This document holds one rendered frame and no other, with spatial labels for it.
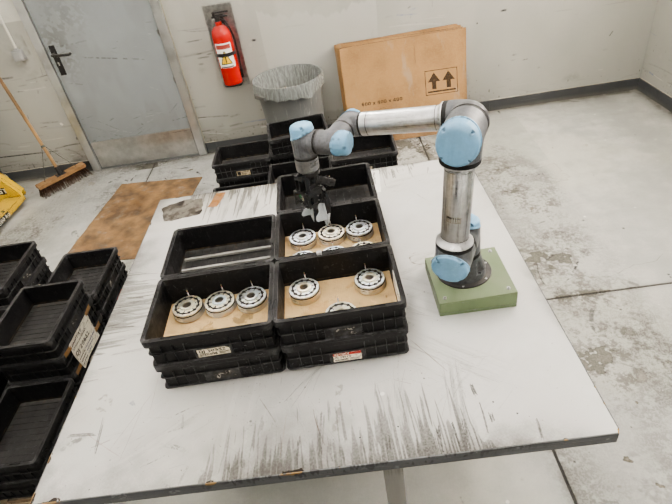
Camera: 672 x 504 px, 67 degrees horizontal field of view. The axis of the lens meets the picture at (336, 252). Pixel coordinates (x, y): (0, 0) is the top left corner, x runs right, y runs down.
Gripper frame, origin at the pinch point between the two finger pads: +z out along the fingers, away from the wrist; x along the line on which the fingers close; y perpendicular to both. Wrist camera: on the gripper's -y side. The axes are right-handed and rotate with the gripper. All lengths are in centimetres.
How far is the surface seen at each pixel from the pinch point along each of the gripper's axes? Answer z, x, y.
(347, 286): 17.7, 15.8, 7.7
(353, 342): 21.8, 31.5, 23.8
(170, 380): 28, -11, 65
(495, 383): 32, 70, 6
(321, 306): 18.1, 14.9, 19.8
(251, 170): 52, -152, -81
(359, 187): 15, -22, -45
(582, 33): 29, -46, -364
